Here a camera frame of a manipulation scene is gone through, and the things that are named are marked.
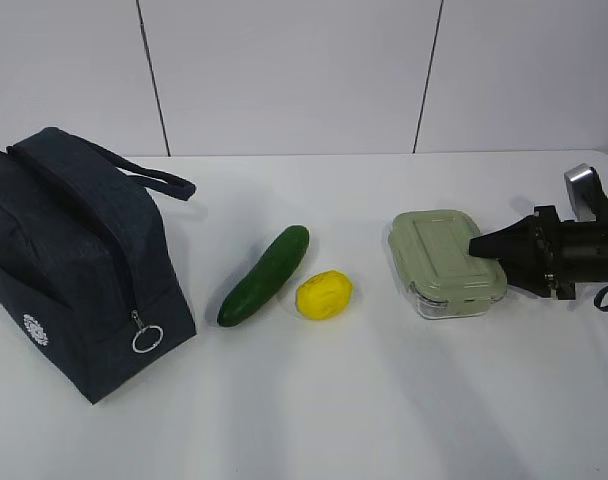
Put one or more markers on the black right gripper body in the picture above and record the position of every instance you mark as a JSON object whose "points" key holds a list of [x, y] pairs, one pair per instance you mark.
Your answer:
{"points": [[548, 274]]}

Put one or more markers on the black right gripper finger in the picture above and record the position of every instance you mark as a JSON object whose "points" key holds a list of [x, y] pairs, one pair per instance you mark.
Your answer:
{"points": [[511, 243], [527, 274]]}

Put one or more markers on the glass container with green lid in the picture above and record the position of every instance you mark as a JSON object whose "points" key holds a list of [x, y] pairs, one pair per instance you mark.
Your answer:
{"points": [[430, 252]]}

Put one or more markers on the green cucumber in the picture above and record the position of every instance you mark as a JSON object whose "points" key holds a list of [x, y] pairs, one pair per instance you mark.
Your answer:
{"points": [[265, 279]]}

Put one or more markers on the dark navy lunch bag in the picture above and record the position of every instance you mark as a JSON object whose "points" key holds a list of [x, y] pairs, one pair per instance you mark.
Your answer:
{"points": [[85, 270]]}

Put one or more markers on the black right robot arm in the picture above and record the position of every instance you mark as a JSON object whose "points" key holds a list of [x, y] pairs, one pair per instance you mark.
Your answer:
{"points": [[584, 251]]}

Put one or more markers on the yellow lemon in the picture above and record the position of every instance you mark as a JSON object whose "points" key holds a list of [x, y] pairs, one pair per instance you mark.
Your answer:
{"points": [[324, 295]]}

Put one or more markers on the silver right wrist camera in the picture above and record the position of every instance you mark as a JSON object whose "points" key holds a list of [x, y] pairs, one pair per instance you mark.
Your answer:
{"points": [[586, 195]]}

